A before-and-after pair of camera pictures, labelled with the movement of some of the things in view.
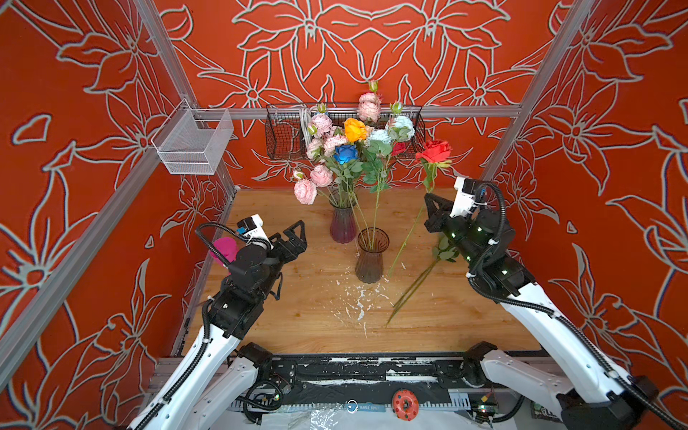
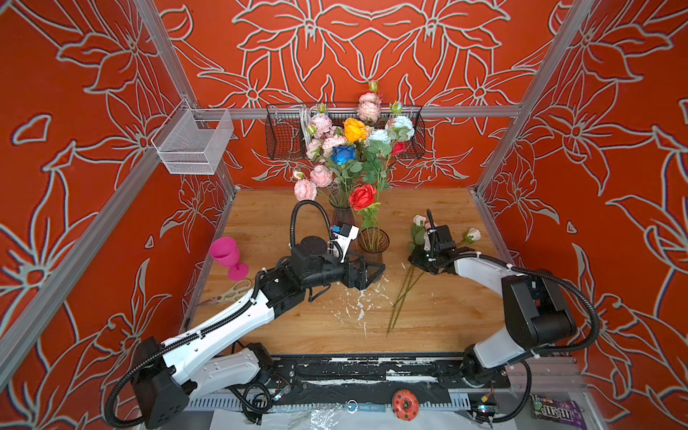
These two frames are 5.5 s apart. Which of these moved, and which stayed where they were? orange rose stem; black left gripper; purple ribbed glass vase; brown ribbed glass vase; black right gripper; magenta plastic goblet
Moved: black left gripper; black right gripper
Stayed: magenta plastic goblet; purple ribbed glass vase; brown ribbed glass vase; orange rose stem
